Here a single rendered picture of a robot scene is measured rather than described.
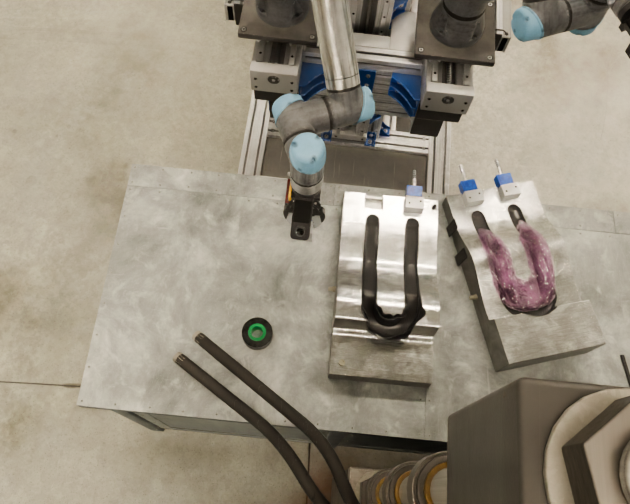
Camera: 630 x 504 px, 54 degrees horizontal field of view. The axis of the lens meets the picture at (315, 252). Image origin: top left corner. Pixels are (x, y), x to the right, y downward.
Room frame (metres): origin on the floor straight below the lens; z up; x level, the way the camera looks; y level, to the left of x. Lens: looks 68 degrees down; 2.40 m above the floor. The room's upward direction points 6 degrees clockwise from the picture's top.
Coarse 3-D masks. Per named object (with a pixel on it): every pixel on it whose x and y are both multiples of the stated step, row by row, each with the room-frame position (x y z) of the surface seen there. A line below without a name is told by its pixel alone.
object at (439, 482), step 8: (368, 472) 0.08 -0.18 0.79; (376, 472) 0.08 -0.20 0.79; (440, 472) 0.05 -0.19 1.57; (360, 480) 0.06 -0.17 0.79; (368, 480) 0.06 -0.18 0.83; (432, 480) 0.04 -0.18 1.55; (440, 480) 0.04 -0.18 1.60; (360, 488) 0.04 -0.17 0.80; (400, 488) 0.03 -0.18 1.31; (432, 488) 0.03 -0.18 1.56; (440, 488) 0.03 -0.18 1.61; (360, 496) 0.02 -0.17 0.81; (400, 496) 0.02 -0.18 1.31; (432, 496) 0.02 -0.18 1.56; (440, 496) 0.02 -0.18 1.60
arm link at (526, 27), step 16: (528, 0) 1.05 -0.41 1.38; (544, 0) 1.04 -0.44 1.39; (560, 0) 1.07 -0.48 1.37; (512, 16) 1.04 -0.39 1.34; (528, 16) 1.01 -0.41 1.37; (544, 16) 1.02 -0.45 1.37; (560, 16) 1.03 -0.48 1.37; (528, 32) 0.99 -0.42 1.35; (544, 32) 1.00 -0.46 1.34; (560, 32) 1.02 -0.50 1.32
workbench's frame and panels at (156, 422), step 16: (128, 416) 0.19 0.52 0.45; (144, 416) 0.19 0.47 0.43; (160, 416) 0.20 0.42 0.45; (176, 416) 0.17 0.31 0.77; (208, 432) 0.19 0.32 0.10; (224, 432) 0.20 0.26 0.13; (240, 432) 0.20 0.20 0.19; (256, 432) 0.20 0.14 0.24; (288, 432) 0.20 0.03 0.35; (336, 432) 0.19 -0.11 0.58; (368, 448) 0.20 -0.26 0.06; (384, 448) 0.20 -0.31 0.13; (400, 448) 0.20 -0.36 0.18; (416, 448) 0.20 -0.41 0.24; (432, 448) 0.20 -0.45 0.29
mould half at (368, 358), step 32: (352, 192) 0.80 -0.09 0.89; (352, 224) 0.70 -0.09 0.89; (384, 224) 0.71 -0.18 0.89; (352, 256) 0.61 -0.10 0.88; (384, 256) 0.62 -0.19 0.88; (352, 288) 0.51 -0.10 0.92; (384, 288) 0.52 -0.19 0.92; (352, 320) 0.42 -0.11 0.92; (352, 352) 0.36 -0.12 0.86; (384, 352) 0.37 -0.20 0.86; (416, 352) 0.37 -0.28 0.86; (416, 384) 0.30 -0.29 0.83
